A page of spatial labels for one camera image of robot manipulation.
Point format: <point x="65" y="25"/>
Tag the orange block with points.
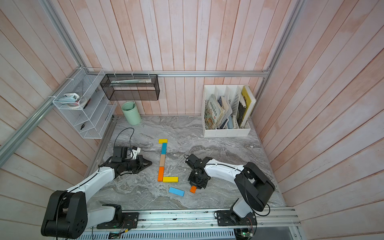
<point x="193" y="189"/>
<point x="161" y="174"/>

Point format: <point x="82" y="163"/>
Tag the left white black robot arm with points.
<point x="67" y="215"/>

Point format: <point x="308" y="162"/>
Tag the long yellow block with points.
<point x="170" y="179"/>

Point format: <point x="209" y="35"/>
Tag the white wire shelf rack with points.
<point x="95" y="111"/>

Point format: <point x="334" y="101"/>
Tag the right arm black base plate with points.
<point x="227" y="218"/>

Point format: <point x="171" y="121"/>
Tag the black mesh wall basket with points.
<point x="148" y="93"/>

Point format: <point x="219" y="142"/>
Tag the white tape dispenser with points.
<point x="70" y="99"/>

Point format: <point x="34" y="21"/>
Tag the teal block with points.
<point x="164" y="148"/>

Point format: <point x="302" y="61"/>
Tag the natural wood block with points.
<point x="162" y="161"/>

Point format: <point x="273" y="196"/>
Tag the mint green cup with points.
<point x="131" y="113"/>

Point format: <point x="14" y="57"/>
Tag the papers in black basket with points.
<point x="131" y="83"/>

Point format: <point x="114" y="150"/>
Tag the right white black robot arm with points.
<point x="255" y="187"/>

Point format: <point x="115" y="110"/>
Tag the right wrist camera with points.
<point x="195" y="163"/>

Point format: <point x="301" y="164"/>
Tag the light blue block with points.
<point x="176" y="192"/>

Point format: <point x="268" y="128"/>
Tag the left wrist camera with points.
<point x="121" y="154"/>

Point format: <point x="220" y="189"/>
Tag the short yellow block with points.
<point x="163" y="141"/>

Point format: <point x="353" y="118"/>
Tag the white file organizer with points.
<point x="230" y="128"/>

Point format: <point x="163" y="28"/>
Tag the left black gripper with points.
<point x="142" y="165"/>

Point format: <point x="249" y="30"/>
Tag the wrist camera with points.
<point x="121" y="154"/>
<point x="195" y="163"/>

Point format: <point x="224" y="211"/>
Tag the yellow book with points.
<point x="246" y="105"/>

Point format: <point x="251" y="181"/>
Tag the grey blue books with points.
<point x="226" y="106"/>

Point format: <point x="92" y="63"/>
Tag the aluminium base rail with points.
<point x="205" y="219"/>

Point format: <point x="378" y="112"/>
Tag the illustrated children's book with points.
<point x="213" y="113"/>

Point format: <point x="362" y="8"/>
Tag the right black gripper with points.
<point x="191" y="181"/>

